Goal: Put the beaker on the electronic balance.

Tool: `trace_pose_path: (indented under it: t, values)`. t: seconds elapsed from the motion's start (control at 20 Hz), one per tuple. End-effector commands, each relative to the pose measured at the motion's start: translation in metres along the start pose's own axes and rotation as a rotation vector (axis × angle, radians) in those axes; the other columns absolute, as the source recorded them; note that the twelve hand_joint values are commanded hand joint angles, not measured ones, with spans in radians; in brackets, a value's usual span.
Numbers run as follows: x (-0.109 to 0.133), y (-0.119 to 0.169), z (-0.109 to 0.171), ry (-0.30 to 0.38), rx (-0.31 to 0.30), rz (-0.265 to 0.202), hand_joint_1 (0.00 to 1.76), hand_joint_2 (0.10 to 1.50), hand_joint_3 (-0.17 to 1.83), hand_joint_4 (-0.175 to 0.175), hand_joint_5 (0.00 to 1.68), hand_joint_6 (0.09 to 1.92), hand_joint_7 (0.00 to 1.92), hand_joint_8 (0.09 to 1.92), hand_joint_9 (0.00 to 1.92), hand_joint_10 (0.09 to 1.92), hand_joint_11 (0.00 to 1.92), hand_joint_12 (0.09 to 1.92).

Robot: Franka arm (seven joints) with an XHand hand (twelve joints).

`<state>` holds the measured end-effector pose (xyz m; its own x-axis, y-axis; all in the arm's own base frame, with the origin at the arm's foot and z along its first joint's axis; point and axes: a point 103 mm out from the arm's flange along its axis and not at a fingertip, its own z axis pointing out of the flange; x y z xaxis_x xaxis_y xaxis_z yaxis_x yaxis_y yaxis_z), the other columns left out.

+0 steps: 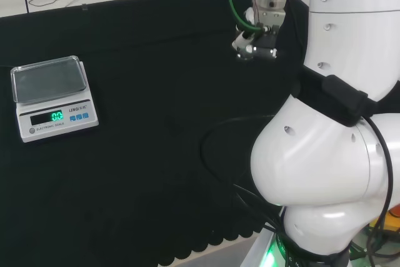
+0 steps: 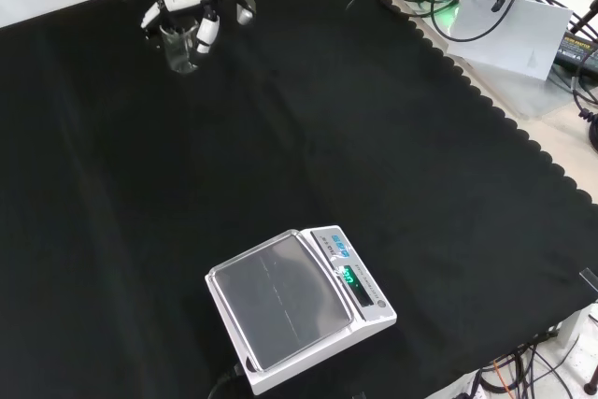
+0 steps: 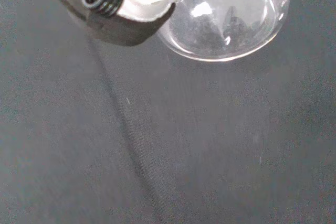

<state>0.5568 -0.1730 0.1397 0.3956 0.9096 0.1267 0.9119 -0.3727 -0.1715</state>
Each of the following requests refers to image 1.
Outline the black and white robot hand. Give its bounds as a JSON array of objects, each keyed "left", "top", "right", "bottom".
[{"left": 231, "top": 7, "right": 287, "bottom": 61}]

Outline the electronic balance with steel pan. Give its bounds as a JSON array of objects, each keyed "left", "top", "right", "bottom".
[{"left": 10, "top": 55, "right": 100, "bottom": 144}]

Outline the black bench cloth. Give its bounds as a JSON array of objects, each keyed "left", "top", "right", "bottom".
[{"left": 0, "top": 0, "right": 315, "bottom": 267}]

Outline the yellow stop button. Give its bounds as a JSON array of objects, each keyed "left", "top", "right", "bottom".
[{"left": 368, "top": 203, "right": 400, "bottom": 234}]

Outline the black cable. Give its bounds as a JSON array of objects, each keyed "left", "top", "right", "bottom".
[
  {"left": 199, "top": 114, "right": 290, "bottom": 240},
  {"left": 359, "top": 116, "right": 395, "bottom": 263}
]

